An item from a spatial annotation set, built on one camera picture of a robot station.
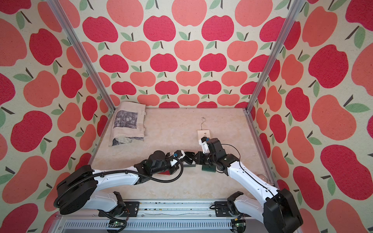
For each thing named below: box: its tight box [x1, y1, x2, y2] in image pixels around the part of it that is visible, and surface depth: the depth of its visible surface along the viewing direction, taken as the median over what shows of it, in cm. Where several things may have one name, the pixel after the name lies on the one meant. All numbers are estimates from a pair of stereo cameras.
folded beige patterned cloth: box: [108, 100, 146, 148], surface depth 107 cm
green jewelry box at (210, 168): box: [201, 164, 217, 173], surface depth 89 cm
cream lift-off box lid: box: [197, 130, 211, 140], surface depth 103 cm
